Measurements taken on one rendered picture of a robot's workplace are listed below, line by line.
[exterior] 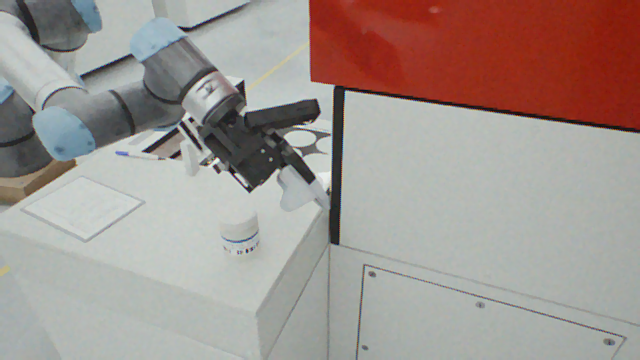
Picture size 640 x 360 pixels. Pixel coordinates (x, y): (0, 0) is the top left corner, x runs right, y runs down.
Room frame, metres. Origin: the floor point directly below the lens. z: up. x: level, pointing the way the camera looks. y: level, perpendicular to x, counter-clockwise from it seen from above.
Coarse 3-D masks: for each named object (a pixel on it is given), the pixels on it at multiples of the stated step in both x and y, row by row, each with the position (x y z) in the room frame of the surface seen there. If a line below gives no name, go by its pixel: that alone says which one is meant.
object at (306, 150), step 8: (288, 128) 1.22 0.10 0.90; (296, 128) 1.22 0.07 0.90; (320, 136) 1.16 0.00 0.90; (328, 136) 1.16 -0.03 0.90; (312, 144) 1.11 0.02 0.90; (304, 152) 1.07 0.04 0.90; (312, 152) 1.07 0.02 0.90; (320, 152) 1.07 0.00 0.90; (216, 160) 1.02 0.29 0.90; (224, 168) 0.98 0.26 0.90; (320, 176) 0.94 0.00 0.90; (328, 176) 0.94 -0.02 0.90; (328, 184) 0.91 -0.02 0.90
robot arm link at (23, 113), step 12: (0, 84) 1.06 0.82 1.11; (0, 96) 1.02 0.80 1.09; (12, 96) 1.04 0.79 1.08; (0, 108) 1.01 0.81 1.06; (12, 108) 1.03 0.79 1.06; (24, 108) 1.04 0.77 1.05; (0, 120) 1.00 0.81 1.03; (12, 120) 1.02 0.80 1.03; (24, 120) 1.04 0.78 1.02; (0, 132) 1.00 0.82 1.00; (12, 132) 1.01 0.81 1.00; (24, 132) 1.03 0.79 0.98
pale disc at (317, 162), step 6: (306, 156) 1.04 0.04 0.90; (312, 156) 1.04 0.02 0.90; (318, 156) 1.05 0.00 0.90; (324, 156) 1.05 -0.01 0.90; (306, 162) 1.01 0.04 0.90; (312, 162) 1.01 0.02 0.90; (318, 162) 1.01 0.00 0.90; (324, 162) 1.01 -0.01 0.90; (312, 168) 0.98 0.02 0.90; (318, 168) 0.98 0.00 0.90; (324, 168) 0.98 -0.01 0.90
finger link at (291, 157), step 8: (280, 144) 0.52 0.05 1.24; (288, 144) 0.52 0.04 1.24; (280, 152) 0.52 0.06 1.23; (288, 152) 0.51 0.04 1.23; (296, 152) 0.51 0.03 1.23; (288, 160) 0.51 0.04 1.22; (296, 160) 0.51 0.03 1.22; (296, 168) 0.51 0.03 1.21; (304, 168) 0.50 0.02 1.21; (304, 176) 0.50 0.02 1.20; (312, 176) 0.50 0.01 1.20
